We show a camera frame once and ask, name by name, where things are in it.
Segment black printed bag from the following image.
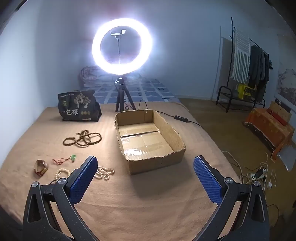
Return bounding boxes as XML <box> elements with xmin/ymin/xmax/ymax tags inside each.
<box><xmin>57</xmin><ymin>90</ymin><xmax>102</xmax><ymax>122</ymax></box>

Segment red cord green pendant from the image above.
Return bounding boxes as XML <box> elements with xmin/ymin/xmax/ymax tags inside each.
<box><xmin>52</xmin><ymin>154</ymin><xmax>77</xmax><ymax>164</ymax></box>

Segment cardboard piece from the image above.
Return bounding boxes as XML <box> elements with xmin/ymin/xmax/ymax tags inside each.
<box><xmin>269</xmin><ymin>100</ymin><xmax>292</xmax><ymax>127</ymax></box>

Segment white pearl necklace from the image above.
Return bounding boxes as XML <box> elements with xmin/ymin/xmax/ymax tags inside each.
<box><xmin>94</xmin><ymin>166</ymin><xmax>115</xmax><ymax>181</ymax></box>

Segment black cable with switch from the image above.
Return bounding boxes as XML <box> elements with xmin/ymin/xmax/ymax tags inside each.
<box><xmin>125</xmin><ymin>100</ymin><xmax>203</xmax><ymax>129</ymax></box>

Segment tan blanket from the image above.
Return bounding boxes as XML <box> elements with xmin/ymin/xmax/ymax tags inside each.
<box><xmin>0</xmin><ymin>102</ymin><xmax>241</xmax><ymax>241</ymax></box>

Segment white cables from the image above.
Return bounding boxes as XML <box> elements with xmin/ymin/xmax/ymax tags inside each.
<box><xmin>222</xmin><ymin>151</ymin><xmax>278</xmax><ymax>190</ymax></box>

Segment brown wooden bead necklace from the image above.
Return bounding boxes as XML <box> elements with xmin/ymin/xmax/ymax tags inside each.
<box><xmin>63</xmin><ymin>130</ymin><xmax>102</xmax><ymax>146</ymax></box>

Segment black tripod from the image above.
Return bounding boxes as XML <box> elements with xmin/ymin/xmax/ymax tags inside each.
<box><xmin>115</xmin><ymin>75</ymin><xmax>137</xmax><ymax>112</ymax></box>

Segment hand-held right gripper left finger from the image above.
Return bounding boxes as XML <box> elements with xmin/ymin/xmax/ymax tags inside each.
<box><xmin>22</xmin><ymin>155</ymin><xmax>99</xmax><ymax>241</ymax></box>

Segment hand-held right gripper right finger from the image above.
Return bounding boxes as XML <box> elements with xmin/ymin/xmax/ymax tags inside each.
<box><xmin>193</xmin><ymin>155</ymin><xmax>270</xmax><ymax>241</ymax></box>

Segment black clothes rack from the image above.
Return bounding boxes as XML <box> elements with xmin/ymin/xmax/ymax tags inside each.
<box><xmin>216</xmin><ymin>17</ymin><xmax>272</xmax><ymax>113</ymax></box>

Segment dark hanging clothes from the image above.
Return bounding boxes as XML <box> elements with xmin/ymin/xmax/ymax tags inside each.
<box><xmin>248</xmin><ymin>45</ymin><xmax>273</xmax><ymax>102</ymax></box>

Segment red flat box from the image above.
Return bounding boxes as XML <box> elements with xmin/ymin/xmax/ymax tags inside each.
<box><xmin>267</xmin><ymin>108</ymin><xmax>289</xmax><ymax>126</ymax></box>

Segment orange covered bench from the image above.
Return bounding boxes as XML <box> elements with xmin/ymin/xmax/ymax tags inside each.
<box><xmin>243</xmin><ymin>107</ymin><xmax>295</xmax><ymax>160</ymax></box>

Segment cardboard box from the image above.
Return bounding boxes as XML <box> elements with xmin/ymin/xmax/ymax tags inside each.
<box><xmin>114</xmin><ymin>109</ymin><xmax>187</xmax><ymax>175</ymax></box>

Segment yellow crate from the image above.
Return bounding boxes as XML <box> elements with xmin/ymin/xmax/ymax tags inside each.
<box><xmin>236</xmin><ymin>84</ymin><xmax>258</xmax><ymax>100</ymax></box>

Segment white bead bracelet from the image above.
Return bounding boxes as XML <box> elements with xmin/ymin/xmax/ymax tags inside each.
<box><xmin>55</xmin><ymin>168</ymin><xmax>71</xmax><ymax>180</ymax></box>

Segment phone holder clamp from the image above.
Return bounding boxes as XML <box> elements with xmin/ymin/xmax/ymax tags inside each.
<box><xmin>110</xmin><ymin>30</ymin><xmax>127</xmax><ymax>39</ymax></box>

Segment white ring light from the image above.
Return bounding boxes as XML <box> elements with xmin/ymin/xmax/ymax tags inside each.
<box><xmin>92</xmin><ymin>18</ymin><xmax>153</xmax><ymax>75</ymax></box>

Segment silver foil panel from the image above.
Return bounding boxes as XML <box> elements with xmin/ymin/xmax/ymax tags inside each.
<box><xmin>279</xmin><ymin>145</ymin><xmax>296</xmax><ymax>172</ymax></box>

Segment rolled patterned quilt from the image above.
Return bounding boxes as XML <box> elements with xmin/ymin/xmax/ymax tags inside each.
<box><xmin>79</xmin><ymin>66</ymin><xmax>109</xmax><ymax>88</ymax></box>

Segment gold red wristwatch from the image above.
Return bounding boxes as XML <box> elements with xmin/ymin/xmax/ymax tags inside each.
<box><xmin>34</xmin><ymin>160</ymin><xmax>48</xmax><ymax>177</ymax></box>

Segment striped towel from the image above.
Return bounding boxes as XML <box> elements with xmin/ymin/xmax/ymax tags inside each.
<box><xmin>232</xmin><ymin>28</ymin><xmax>251</xmax><ymax>83</ymax></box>

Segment white power strip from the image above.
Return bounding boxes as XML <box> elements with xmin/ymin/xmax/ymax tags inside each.
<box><xmin>251</xmin><ymin>169</ymin><xmax>267</xmax><ymax>179</ymax></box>

